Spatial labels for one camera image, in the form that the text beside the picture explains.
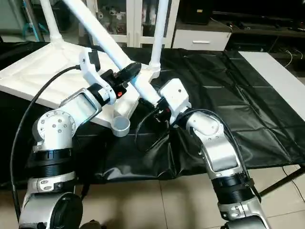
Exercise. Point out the white plastic table leg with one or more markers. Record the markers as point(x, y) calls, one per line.
point(159, 33)
point(100, 33)
point(51, 21)

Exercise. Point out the white drawer unit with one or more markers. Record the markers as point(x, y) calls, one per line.
point(202, 40)

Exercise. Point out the black work mat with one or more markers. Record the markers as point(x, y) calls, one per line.
point(238, 109)

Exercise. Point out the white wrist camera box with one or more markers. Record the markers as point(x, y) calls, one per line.
point(175, 98)
point(89, 64)

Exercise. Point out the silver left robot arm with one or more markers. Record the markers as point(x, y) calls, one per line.
point(57, 133)

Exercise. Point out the white glass-door cabinet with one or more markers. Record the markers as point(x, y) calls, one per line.
point(131, 21)

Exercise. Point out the dark low sideboard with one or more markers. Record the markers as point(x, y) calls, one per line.
point(262, 33)

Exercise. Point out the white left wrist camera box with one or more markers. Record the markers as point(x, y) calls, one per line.
point(89, 64)

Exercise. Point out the blue floor stand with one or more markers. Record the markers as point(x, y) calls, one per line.
point(33, 24)

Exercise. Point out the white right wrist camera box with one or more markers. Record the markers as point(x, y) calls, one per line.
point(175, 98)

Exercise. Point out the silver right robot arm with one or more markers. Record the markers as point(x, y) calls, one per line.
point(214, 143)

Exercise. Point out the white plastic table top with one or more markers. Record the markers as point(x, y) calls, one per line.
point(43, 71)

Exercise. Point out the large black box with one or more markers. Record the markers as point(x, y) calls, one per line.
point(195, 12)

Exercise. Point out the white flat board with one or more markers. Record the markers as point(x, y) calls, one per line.
point(279, 81)

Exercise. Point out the black metal stand leg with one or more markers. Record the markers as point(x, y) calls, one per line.
point(283, 180)

